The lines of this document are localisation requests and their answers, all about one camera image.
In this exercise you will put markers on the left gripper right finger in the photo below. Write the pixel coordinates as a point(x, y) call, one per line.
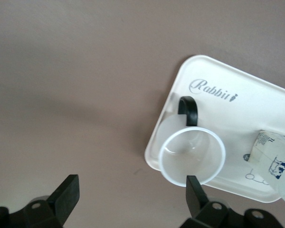
point(194, 197)

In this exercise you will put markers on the cream plastic tray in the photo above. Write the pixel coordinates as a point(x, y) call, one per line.
point(228, 104)

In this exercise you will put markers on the blue white milk carton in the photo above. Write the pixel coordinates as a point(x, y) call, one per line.
point(275, 161)

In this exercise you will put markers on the brown table mat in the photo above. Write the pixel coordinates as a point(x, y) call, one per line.
point(61, 71)

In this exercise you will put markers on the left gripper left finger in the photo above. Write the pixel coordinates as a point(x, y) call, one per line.
point(64, 197)

